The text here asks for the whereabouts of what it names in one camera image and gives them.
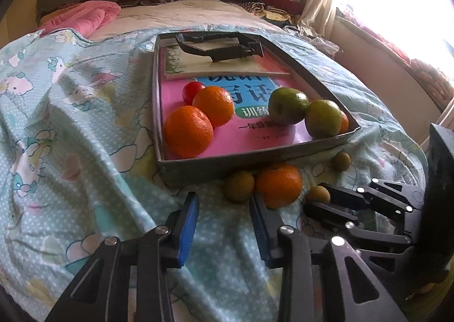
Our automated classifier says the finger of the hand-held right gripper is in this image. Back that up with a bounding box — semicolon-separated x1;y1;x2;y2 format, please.
319;179;425;219
304;201;423;273

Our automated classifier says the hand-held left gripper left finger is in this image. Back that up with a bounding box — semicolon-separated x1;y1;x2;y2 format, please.
44;192;200;322

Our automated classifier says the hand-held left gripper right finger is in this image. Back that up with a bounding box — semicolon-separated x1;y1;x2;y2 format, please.
249;193;408;322

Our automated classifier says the small brown fruit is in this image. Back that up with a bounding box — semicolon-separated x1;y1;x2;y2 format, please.
223;170;256;202
307;185;331;205

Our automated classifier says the green jujube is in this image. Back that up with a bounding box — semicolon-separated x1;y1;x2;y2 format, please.
331;152;352;172

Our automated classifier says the shallow grey cardboard box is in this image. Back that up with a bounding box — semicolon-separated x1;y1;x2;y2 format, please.
152;32;361;188

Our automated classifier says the green mandarin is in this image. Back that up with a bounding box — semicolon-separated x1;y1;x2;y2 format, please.
268;87;310;125
304;99;344;139

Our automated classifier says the red tomato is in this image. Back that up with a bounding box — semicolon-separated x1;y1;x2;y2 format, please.
182;81;206;104

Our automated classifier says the pink book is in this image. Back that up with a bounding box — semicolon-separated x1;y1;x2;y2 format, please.
159;49;350;159

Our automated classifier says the printed cartoon blanket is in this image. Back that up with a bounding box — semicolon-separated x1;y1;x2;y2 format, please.
0;22;430;322

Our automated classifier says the pink floral cloth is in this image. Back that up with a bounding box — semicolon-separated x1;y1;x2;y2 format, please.
337;6;454;110

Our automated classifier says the white plastic bag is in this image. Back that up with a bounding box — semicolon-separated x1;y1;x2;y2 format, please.
284;26;339;56

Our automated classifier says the white and green book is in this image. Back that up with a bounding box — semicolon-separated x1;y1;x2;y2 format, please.
163;38;293;79

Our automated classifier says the black hair clip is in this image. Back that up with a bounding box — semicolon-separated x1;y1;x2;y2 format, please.
175;32;265;63

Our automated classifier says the bright window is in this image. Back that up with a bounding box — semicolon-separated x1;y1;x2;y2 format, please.
333;0;454;70

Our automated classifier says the pink quilt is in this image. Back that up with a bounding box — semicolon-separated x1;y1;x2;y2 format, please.
37;1;122;37

